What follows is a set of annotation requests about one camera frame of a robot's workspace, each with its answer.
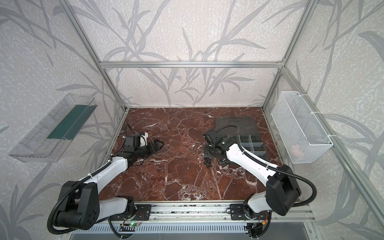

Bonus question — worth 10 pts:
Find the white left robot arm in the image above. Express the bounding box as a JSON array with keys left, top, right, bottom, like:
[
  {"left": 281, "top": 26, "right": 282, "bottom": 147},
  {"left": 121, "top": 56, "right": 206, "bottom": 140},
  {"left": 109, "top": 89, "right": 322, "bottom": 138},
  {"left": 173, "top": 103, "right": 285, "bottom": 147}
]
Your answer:
[{"left": 47, "top": 132, "right": 165, "bottom": 235}]

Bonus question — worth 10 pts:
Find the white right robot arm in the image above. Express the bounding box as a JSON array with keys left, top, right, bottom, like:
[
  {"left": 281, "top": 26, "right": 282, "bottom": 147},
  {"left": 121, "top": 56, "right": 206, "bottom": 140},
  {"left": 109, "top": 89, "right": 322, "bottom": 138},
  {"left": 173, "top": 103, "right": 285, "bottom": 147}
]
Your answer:
[{"left": 203, "top": 125, "right": 318, "bottom": 220}]

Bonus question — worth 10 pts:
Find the black socket screw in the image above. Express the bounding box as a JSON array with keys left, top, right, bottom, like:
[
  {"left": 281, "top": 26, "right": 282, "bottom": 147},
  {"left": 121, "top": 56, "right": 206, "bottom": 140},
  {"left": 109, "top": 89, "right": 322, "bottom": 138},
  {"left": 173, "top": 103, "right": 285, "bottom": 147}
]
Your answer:
[{"left": 203, "top": 158, "right": 212, "bottom": 168}]

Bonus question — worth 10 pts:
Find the clear plastic organizer box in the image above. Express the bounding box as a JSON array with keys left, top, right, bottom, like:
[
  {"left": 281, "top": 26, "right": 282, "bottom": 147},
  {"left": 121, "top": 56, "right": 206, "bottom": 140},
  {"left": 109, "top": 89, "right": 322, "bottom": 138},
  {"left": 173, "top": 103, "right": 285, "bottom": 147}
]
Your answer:
[{"left": 215, "top": 117, "right": 268, "bottom": 160}]

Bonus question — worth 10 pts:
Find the pink object in basket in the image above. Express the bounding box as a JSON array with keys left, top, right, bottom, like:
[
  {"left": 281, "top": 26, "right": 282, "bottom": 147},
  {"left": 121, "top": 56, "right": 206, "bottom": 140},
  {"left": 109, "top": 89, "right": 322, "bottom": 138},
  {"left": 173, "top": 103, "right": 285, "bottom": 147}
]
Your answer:
[{"left": 291, "top": 145, "right": 304, "bottom": 158}]

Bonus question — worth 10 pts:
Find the aluminium rear crossbar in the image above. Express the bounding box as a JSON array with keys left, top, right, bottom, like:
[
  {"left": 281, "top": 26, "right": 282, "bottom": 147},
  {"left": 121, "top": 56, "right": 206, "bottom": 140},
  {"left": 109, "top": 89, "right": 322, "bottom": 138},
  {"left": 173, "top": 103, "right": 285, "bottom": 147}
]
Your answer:
[{"left": 99, "top": 61, "right": 283, "bottom": 69}]

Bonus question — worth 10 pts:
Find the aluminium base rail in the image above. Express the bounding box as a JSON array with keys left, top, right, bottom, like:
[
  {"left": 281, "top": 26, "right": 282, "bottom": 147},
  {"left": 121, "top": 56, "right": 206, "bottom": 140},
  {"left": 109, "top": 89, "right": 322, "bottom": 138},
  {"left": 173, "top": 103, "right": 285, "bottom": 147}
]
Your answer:
[{"left": 135, "top": 200, "right": 316, "bottom": 224}]

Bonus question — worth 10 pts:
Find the clear wall shelf green bottom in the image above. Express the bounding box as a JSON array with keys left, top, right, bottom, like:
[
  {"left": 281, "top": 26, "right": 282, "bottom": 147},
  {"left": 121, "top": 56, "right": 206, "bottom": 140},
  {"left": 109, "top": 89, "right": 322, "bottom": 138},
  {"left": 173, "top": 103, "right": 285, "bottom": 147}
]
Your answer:
[{"left": 9, "top": 94, "right": 98, "bottom": 163}]

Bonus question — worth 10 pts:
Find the white wire mesh basket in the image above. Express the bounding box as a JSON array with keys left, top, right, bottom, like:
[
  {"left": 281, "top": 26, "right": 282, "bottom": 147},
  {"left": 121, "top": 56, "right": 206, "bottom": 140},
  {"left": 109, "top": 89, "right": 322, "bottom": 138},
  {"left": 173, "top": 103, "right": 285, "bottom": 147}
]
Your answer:
[{"left": 272, "top": 91, "right": 333, "bottom": 164}]

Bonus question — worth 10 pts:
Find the aluminium frame post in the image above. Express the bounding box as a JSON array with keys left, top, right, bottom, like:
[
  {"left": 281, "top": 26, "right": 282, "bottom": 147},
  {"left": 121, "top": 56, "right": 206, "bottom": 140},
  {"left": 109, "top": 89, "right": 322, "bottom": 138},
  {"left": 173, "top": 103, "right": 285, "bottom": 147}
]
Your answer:
[{"left": 262, "top": 0, "right": 319, "bottom": 110}]

